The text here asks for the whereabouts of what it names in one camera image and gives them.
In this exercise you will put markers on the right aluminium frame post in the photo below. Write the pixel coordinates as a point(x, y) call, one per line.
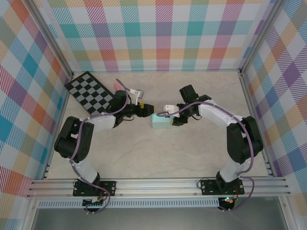
point(260, 36)

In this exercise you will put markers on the light teal paper box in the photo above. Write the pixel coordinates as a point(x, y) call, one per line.
point(160, 123)

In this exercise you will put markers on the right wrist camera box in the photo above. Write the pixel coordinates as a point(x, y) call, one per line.
point(169, 108)

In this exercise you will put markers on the right aluminium floor rail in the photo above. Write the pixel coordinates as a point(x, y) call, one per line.
point(252, 107)

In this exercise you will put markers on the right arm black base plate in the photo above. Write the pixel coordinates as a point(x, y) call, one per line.
point(207, 187)

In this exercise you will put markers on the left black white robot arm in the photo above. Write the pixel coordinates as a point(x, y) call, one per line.
point(72, 139)

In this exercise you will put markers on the long aluminium mounting rail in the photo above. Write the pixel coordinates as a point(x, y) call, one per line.
point(156, 188)

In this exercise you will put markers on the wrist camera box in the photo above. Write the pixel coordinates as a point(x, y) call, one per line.
point(140, 93)
point(169, 108)

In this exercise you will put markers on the pink toy microphone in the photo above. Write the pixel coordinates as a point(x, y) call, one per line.
point(117, 86)

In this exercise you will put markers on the aluminium floor rail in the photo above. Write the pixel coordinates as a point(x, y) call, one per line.
point(252, 107)
point(62, 107)

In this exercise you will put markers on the left aluminium frame post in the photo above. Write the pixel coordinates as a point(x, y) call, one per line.
point(51, 40)

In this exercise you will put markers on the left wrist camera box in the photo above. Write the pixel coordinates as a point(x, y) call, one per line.
point(140, 93)

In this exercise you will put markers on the left aluminium floor rail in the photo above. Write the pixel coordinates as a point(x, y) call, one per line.
point(62, 107)

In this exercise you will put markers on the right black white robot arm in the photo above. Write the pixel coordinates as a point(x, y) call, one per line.
point(244, 141)

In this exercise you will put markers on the aluminium frame post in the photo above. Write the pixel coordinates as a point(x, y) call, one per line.
point(260, 36)
point(51, 40)

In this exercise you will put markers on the black grey checkerboard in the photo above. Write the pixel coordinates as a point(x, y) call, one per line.
point(88, 88)

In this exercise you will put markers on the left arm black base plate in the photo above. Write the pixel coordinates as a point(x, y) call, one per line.
point(110, 188)

